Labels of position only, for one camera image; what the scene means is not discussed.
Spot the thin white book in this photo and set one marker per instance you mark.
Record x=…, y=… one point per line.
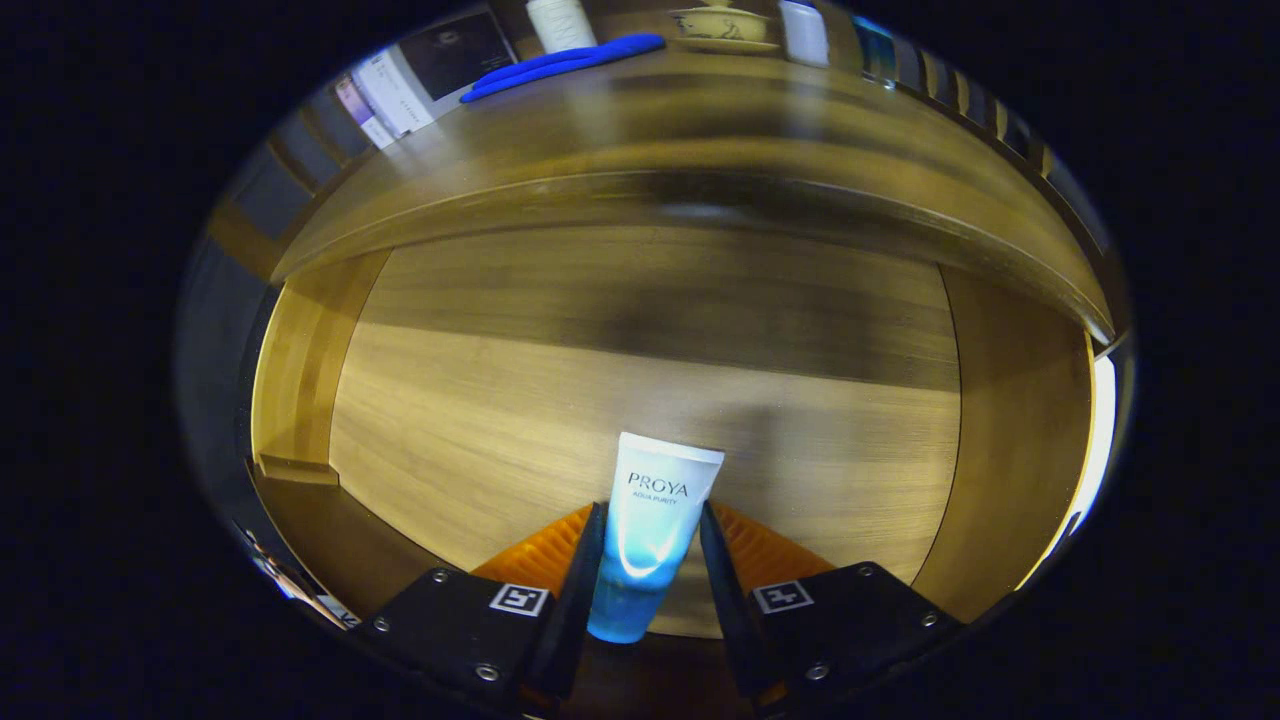
x=368, y=108

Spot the blue and white tube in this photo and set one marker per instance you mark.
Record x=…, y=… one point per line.
x=655, y=520

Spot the white bottle with dark cap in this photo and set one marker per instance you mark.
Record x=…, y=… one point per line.
x=803, y=35

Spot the teal blue bottle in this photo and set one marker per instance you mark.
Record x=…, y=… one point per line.
x=875, y=55

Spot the beige lidded tea cup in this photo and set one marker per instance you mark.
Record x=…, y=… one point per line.
x=722, y=28

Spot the purple book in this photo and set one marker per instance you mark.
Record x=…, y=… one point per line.
x=352, y=110

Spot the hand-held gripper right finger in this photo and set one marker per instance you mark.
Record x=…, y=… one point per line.
x=730, y=620

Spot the blue folded cloth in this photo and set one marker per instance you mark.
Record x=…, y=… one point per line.
x=560, y=65

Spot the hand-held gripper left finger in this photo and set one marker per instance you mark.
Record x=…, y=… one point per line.
x=580, y=610

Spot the wooden countertop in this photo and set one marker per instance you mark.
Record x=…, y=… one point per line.
x=700, y=110

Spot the white pump bottle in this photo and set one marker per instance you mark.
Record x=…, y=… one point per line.
x=560, y=25

